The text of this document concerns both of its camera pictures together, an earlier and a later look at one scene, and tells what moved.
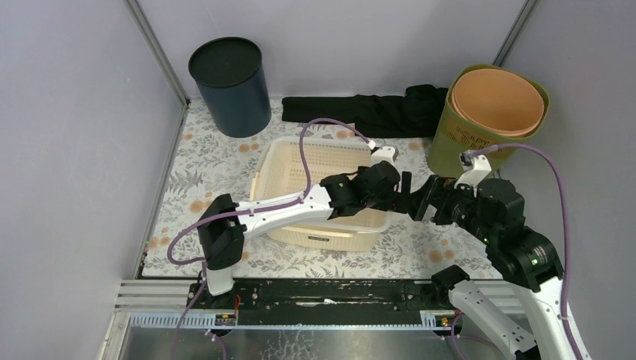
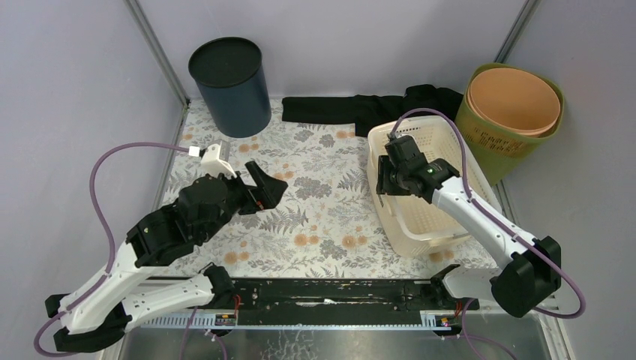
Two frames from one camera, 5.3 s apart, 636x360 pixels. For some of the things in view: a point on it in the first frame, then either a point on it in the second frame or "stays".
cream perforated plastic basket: x=278 y=171 -> x=408 y=226
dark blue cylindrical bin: x=230 y=74 stays
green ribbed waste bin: x=452 y=136 -> x=502 y=154
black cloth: x=415 y=114 stays
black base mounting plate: x=320 y=302 stays
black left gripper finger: x=406 y=182 -> x=268 y=191
